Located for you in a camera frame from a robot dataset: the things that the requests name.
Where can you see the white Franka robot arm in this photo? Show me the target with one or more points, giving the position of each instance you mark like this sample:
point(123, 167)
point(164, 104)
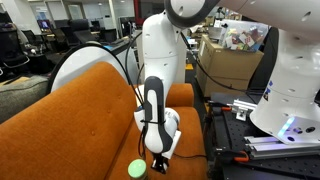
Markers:
point(160, 50)

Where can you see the small lit desk monitor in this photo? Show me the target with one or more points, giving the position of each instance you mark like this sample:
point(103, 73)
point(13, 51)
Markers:
point(43, 24)

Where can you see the aluminium rail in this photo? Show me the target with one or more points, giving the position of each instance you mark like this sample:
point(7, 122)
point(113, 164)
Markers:
point(273, 148)

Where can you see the white round disc black rim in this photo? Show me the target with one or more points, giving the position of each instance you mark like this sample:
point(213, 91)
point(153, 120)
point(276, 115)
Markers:
point(80, 63)

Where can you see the black fabric panel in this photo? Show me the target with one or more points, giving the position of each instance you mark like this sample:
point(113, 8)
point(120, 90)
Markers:
point(265, 66)

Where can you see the small aluminium bracket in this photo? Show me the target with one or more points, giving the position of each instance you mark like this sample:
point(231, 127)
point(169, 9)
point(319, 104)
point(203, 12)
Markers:
point(243, 108)

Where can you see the jar with green lid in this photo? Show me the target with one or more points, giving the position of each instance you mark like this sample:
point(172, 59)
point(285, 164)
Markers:
point(137, 168)

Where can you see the clear bin of colourful items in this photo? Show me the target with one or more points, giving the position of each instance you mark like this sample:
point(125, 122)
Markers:
point(243, 38)

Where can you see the black perforated robot table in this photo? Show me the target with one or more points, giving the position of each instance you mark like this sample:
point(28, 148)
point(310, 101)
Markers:
point(233, 130)

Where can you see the black high-back office chair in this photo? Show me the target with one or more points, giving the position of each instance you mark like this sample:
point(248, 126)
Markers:
point(81, 30)

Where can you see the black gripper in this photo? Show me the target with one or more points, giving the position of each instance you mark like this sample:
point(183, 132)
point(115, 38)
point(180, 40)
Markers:
point(160, 159)

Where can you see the large cardboard box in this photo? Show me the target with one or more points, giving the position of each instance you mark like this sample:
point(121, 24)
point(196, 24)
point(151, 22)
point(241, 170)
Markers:
point(226, 63)

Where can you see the orange fabric couch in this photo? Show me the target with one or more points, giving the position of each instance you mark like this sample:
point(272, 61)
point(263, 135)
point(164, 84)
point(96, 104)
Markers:
point(66, 133)

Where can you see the white flat panel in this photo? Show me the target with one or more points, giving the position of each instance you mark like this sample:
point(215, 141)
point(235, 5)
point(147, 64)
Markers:
point(183, 63)

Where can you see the grey fabric couch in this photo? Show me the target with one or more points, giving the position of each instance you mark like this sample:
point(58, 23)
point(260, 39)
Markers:
point(20, 96)

